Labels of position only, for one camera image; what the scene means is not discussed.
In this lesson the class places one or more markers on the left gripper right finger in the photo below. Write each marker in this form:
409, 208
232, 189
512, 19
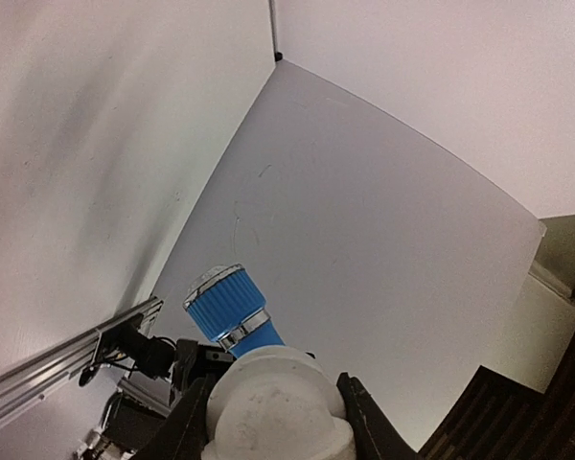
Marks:
375, 436

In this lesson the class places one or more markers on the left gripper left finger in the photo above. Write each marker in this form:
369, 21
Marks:
184, 434

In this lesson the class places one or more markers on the white plastic pipe fitting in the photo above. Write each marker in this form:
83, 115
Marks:
273, 403

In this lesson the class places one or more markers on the blue water faucet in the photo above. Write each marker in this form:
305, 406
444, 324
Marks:
229, 309

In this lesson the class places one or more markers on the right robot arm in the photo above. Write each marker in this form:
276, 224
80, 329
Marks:
191, 369

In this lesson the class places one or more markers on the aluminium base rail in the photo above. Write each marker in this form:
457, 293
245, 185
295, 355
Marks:
29, 383

